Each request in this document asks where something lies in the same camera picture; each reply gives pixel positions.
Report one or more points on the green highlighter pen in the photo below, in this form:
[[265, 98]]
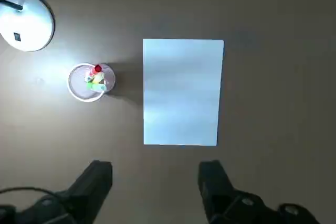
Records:
[[93, 86]]

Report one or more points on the white gooseneck desk lamp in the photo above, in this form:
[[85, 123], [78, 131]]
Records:
[[29, 24]]

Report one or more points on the yellow highlighter pen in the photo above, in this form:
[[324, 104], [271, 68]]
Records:
[[97, 77]]

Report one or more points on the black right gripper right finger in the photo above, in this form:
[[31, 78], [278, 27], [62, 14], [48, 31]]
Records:
[[212, 182]]

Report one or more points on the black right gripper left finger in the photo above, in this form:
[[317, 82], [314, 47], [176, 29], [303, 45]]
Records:
[[89, 182]]

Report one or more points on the white paper sheet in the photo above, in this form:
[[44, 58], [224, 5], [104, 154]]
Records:
[[181, 90]]

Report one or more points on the red marker pen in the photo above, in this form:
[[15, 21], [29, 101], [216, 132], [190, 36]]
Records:
[[98, 68]]

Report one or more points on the white pen holder cup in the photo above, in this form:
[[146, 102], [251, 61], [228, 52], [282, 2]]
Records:
[[78, 87]]

